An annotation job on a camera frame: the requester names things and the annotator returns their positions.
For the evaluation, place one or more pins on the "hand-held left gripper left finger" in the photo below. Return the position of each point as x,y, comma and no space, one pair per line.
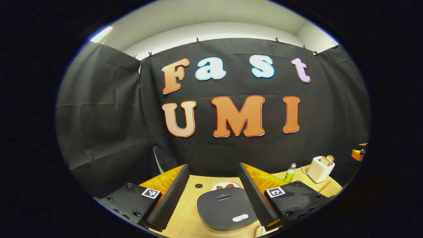
172,198

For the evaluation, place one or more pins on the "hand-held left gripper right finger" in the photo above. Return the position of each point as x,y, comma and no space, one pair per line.
256,201

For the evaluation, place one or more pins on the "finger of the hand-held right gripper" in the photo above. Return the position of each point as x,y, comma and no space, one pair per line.
357,153

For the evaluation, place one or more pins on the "dark grey rice cooker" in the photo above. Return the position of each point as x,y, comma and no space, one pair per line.
224,208

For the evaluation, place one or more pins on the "wooden spoon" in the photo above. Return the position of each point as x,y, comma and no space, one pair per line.
325,186

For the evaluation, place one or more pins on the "toasted bread slice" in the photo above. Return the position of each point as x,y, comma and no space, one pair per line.
330,158
324,161

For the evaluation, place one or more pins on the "cream white container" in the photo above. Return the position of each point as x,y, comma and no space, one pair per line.
262,232

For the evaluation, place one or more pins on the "round white plate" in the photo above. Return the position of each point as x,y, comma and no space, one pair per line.
226,182

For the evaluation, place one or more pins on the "green drink bottle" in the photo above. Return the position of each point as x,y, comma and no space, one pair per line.
290,175

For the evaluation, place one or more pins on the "cream white toaster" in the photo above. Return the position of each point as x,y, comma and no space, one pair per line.
317,170

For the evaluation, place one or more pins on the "black backdrop cloth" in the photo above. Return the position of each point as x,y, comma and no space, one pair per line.
105,115

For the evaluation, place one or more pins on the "row of black cloth clips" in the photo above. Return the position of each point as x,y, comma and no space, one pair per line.
197,40

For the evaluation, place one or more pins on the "ceiling light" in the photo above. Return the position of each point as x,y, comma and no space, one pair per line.
100,34

